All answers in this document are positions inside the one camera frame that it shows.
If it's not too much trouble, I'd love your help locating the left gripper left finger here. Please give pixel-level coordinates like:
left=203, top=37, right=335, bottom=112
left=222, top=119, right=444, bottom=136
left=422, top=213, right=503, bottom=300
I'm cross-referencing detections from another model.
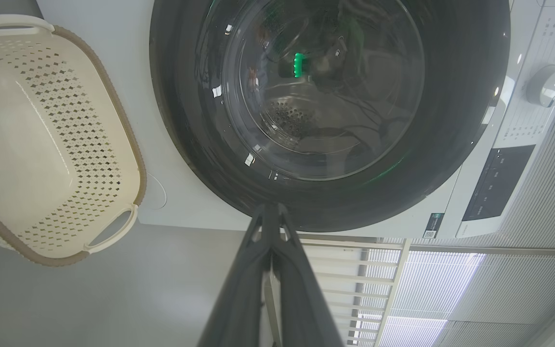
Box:
left=198, top=202, right=276, bottom=347

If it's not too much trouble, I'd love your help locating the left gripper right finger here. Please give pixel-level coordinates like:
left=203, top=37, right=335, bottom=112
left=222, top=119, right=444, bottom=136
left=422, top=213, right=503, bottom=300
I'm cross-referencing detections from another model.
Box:
left=272, top=205, right=345, bottom=347

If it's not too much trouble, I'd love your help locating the black round glass washer door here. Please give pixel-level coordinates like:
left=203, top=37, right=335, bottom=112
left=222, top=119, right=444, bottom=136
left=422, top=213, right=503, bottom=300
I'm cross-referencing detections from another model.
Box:
left=149, top=0, right=512, bottom=233

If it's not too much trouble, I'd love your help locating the dark washing machine control panel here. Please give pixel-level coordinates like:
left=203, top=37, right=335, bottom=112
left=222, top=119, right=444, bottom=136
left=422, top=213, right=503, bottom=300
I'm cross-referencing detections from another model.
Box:
left=462, top=145, right=536, bottom=222

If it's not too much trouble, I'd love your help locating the white front-load washing machine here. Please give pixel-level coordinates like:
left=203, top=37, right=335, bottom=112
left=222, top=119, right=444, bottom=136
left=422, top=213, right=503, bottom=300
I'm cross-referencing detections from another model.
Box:
left=37, top=0, right=555, bottom=240

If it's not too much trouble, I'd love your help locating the round white washer control knob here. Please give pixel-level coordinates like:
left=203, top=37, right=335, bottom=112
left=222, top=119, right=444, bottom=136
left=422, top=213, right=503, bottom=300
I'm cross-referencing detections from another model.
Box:
left=527, top=65, right=555, bottom=108

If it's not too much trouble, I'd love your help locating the white metal railing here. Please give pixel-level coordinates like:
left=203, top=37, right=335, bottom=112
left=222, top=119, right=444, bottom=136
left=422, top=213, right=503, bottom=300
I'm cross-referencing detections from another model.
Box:
left=263, top=236, right=412, bottom=347

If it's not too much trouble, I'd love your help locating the round white drain filter cover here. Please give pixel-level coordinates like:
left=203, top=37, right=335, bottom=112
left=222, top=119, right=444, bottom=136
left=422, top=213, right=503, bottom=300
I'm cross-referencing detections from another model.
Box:
left=138, top=171, right=167, bottom=210

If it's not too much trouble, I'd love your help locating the small black QR sticker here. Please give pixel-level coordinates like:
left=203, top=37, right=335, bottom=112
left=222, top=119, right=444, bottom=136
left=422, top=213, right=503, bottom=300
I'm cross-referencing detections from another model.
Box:
left=422, top=213, right=445, bottom=240

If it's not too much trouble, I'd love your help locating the cream perforated laundry basket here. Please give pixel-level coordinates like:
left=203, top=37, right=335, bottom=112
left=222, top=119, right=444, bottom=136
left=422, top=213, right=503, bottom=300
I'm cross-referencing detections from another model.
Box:
left=0, top=14, right=147, bottom=267

